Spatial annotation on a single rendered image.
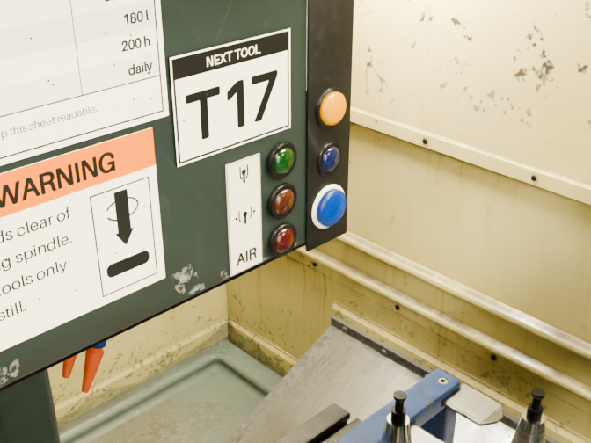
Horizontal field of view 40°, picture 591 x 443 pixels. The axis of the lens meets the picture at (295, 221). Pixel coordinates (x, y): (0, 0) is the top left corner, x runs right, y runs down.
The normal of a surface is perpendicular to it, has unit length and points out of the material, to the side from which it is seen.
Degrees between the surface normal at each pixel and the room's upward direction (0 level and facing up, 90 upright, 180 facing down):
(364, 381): 24
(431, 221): 90
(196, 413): 0
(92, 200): 90
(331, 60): 90
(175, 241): 90
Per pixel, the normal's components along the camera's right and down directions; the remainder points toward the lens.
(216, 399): 0.00, -0.88
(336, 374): -0.29, -0.67
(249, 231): 0.69, 0.33
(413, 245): -0.72, 0.33
